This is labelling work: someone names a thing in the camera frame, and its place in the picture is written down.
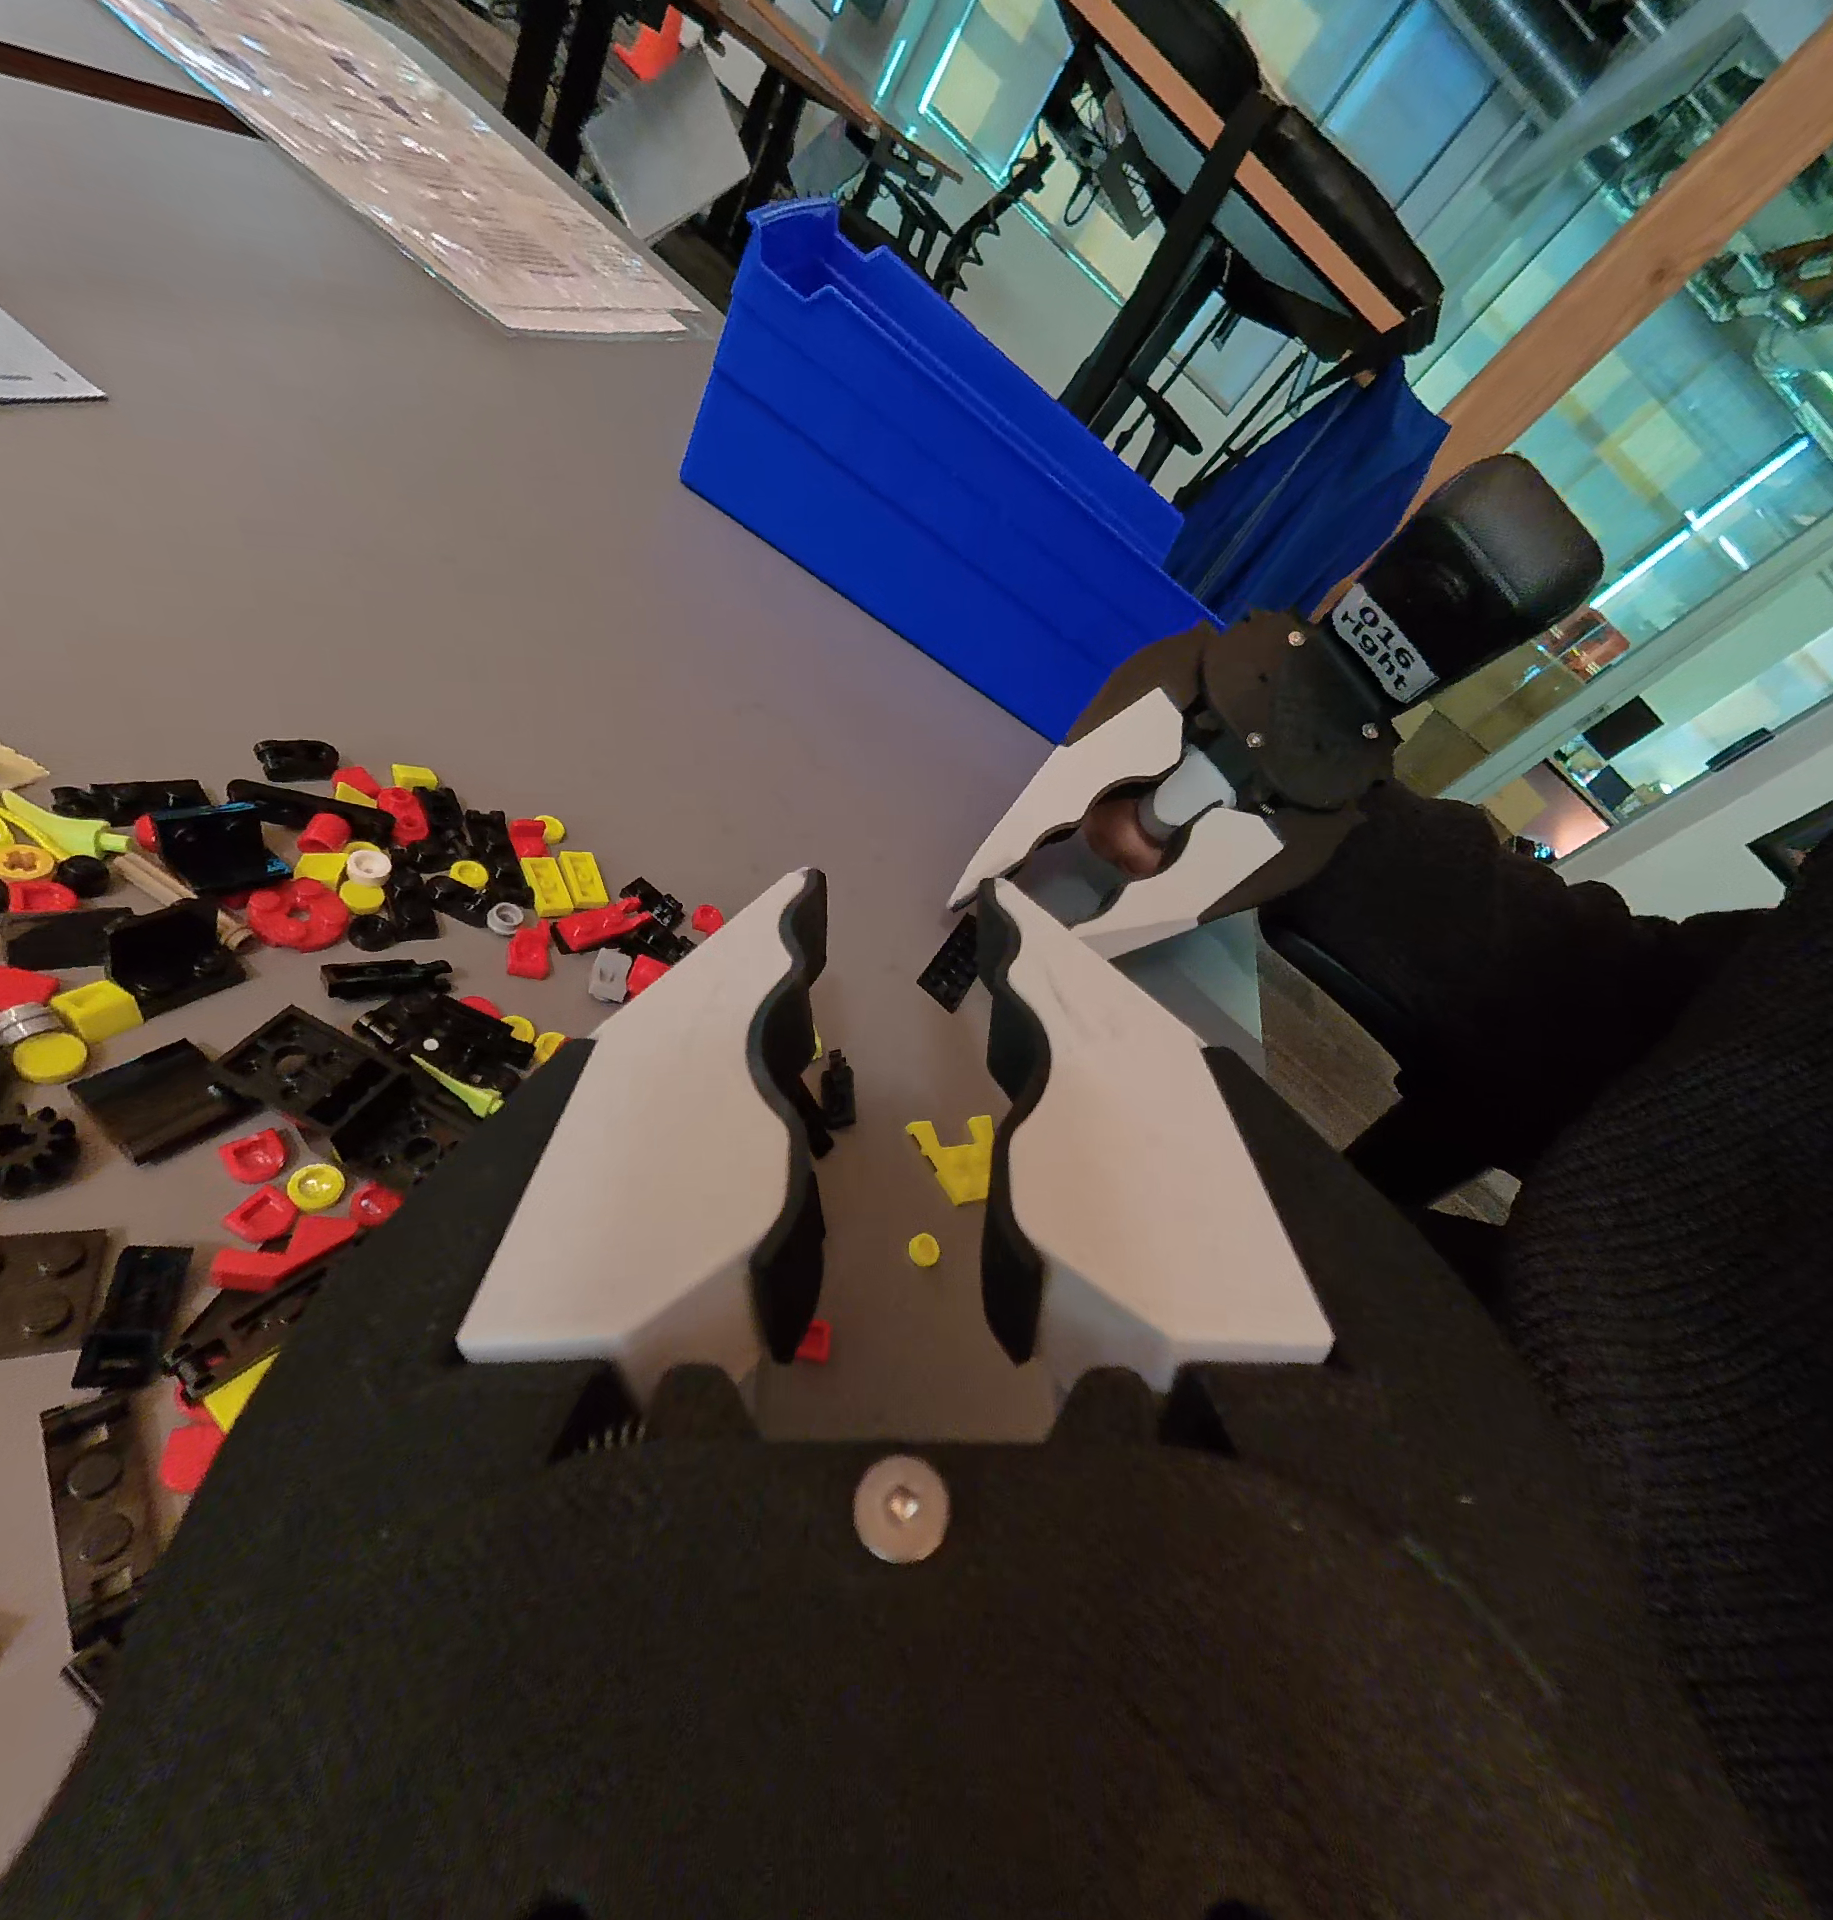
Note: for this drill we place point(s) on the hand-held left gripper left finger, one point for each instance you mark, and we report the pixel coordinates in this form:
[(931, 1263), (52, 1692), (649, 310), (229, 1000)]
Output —
[(632, 1186)]

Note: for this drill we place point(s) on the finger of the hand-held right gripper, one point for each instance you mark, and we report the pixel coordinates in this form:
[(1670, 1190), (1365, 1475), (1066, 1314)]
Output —
[(1186, 886), (1066, 782)]

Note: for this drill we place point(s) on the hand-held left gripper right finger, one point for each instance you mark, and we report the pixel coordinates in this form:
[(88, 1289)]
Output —
[(1157, 1201)]

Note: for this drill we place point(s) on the pile of lego pieces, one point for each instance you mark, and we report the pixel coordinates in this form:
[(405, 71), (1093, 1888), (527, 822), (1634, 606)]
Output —
[(211, 848)]

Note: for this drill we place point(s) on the person's right forearm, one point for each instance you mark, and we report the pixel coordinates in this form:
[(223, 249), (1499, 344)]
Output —
[(1457, 977)]

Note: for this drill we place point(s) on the black rectangular lego plate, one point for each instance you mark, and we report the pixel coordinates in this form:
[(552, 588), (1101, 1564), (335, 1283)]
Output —
[(948, 961)]

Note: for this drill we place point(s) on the small black lego piece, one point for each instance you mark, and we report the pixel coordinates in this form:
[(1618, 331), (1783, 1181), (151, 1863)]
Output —
[(840, 1088)]

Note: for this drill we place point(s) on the small red lego piece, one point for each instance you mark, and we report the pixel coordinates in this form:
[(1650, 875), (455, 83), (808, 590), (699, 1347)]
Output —
[(816, 1340)]

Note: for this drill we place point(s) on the lego instruction booklet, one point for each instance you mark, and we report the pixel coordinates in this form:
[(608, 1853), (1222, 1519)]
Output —
[(15, 352)]

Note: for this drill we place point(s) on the person's right hand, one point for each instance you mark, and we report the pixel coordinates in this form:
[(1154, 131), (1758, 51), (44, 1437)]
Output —
[(1119, 837)]

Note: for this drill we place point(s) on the wood-edged black desk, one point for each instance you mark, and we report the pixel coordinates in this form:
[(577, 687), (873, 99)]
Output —
[(1276, 181)]

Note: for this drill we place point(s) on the wooden beam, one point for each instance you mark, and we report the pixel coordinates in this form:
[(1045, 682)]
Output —
[(1651, 256)]

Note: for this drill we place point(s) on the person's black sweater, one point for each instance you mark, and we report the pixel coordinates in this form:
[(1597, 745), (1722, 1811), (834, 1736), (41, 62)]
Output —
[(1727, 1352)]

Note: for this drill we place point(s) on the grey metal panel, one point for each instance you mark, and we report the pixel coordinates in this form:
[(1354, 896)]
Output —
[(665, 142)]

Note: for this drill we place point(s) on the orange traffic cone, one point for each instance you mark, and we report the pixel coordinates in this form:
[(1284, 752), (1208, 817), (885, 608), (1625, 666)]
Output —
[(650, 46)]

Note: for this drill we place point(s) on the laminated instruction sheet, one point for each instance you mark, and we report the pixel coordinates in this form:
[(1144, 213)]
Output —
[(405, 166)]

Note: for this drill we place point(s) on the yellow lego bracket piece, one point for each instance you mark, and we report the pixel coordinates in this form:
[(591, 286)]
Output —
[(955, 1158)]

